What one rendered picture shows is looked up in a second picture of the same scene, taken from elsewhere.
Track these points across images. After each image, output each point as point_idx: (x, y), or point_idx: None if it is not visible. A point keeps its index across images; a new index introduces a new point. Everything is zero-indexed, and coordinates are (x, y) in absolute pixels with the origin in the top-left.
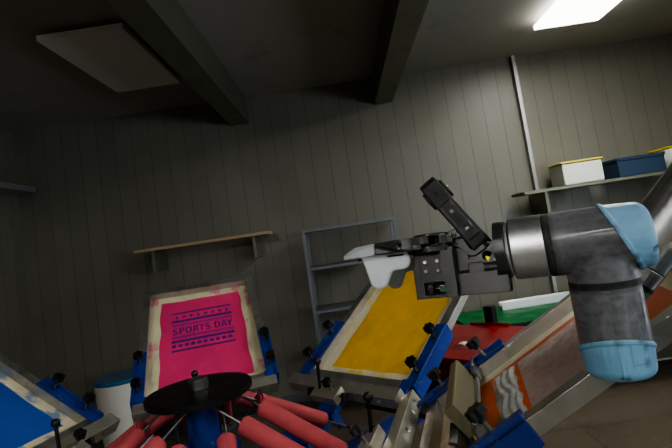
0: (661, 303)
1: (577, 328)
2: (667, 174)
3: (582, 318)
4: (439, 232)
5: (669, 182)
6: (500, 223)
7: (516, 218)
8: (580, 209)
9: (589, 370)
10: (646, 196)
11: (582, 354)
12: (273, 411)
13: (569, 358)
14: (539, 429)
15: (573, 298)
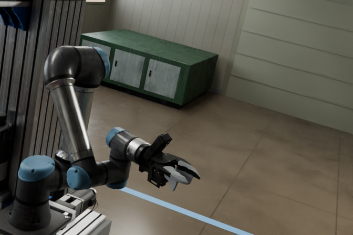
0: None
1: (127, 174)
2: (80, 115)
3: (130, 168)
4: (168, 153)
5: (82, 118)
6: (148, 144)
7: (144, 141)
8: (130, 132)
9: (125, 185)
10: (80, 126)
11: (125, 182)
12: None
13: None
14: None
15: (130, 163)
